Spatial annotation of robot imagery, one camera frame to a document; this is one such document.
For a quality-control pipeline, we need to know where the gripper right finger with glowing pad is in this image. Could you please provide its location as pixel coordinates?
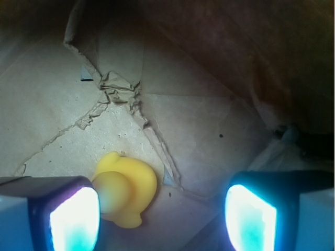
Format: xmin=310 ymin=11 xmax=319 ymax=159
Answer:
xmin=224 ymin=170 xmax=334 ymax=250

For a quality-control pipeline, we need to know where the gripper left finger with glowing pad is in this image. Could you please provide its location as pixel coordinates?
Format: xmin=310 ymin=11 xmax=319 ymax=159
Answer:
xmin=1 ymin=176 xmax=100 ymax=250

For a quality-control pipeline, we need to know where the yellow rubber duck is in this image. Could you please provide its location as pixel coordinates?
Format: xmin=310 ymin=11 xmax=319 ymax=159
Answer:
xmin=92 ymin=152 xmax=158 ymax=229

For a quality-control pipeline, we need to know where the brown paper bag bin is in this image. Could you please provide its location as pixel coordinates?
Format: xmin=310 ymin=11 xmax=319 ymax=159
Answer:
xmin=1 ymin=1 xmax=334 ymax=250

